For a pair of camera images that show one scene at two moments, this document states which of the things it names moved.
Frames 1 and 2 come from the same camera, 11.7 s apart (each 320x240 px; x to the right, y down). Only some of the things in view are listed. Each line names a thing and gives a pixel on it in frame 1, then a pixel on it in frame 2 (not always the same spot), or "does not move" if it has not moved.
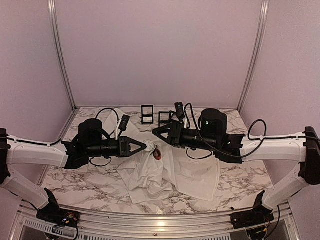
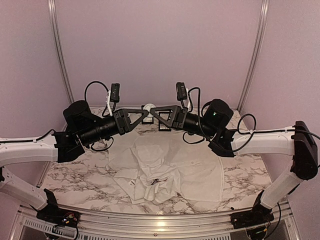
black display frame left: x=147 y=114 does not move
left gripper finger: x=132 y=142 to x=130 y=126
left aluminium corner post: x=52 y=8 does not move
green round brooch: x=150 y=145 to x=148 y=106
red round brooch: x=157 y=154 to x=156 y=180
